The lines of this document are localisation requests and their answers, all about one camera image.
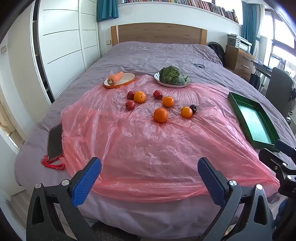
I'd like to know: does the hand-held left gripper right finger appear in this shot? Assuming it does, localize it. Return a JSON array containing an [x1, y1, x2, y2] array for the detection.
[[197, 157, 274, 241]]

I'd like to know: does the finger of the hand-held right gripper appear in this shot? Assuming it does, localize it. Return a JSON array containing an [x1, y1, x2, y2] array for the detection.
[[275, 139, 296, 161], [258, 148, 287, 174]]

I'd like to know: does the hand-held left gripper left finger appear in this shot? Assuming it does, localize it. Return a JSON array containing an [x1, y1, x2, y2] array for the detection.
[[26, 157, 102, 241]]

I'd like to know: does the green rectangular tray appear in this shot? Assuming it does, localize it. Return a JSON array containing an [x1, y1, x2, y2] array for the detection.
[[227, 91, 281, 149]]

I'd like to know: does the small orange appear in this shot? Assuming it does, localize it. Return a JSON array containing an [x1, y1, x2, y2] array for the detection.
[[180, 106, 193, 119], [162, 96, 175, 108], [134, 91, 147, 104]]

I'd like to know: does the large orange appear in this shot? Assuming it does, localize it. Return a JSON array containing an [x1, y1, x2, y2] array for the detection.
[[153, 107, 169, 123]]

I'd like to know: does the smartphone in red case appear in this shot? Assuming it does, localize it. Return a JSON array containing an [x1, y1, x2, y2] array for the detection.
[[47, 123, 64, 163]]

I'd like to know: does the grey office chair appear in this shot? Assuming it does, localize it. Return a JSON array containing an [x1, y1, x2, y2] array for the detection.
[[265, 67, 296, 123]]

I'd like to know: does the pink plastic sheet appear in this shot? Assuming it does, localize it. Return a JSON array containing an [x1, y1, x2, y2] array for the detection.
[[61, 75, 280, 203]]

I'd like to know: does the black paper bag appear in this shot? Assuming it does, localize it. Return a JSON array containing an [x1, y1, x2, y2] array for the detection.
[[249, 70, 262, 89]]

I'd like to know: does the window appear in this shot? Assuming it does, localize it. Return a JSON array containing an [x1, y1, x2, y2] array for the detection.
[[259, 7, 296, 70]]

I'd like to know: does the wooden dresser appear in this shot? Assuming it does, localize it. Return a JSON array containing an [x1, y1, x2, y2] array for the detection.
[[225, 45, 257, 80]]

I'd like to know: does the white round plate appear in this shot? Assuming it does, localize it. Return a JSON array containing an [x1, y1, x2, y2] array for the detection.
[[154, 71, 191, 88]]

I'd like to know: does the carrot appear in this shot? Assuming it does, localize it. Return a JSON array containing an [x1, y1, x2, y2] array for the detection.
[[107, 72, 124, 86]]

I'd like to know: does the oval orange-rimmed dish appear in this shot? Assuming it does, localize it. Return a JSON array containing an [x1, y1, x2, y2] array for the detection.
[[104, 72, 136, 89]]

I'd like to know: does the green bok choy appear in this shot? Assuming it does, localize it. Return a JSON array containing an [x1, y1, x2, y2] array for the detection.
[[159, 66, 187, 85]]

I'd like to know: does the white printer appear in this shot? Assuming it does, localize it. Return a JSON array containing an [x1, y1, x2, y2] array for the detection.
[[227, 34, 252, 52]]

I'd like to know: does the black backpack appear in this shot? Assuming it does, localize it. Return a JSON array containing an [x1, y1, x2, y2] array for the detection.
[[208, 42, 226, 66]]

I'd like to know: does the teal curtain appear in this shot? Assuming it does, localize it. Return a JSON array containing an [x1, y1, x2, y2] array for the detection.
[[241, 0, 264, 49], [97, 0, 119, 22]]

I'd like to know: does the white wardrobe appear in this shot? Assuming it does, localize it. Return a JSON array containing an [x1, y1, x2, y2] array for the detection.
[[30, 0, 101, 105]]

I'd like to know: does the bed with purple sheet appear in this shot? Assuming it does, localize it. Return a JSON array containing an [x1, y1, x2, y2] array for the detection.
[[14, 41, 296, 234]]

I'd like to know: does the wooden headboard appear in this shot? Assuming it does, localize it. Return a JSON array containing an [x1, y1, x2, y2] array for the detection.
[[110, 23, 208, 47]]

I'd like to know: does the row of books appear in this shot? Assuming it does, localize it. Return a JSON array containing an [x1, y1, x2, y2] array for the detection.
[[118, 0, 239, 24]]

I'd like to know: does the red lanyard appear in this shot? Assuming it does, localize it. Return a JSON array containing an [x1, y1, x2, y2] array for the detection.
[[42, 155, 66, 171]]

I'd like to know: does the white wall shelf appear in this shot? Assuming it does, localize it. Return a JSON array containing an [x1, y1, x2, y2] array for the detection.
[[117, 3, 241, 29]]

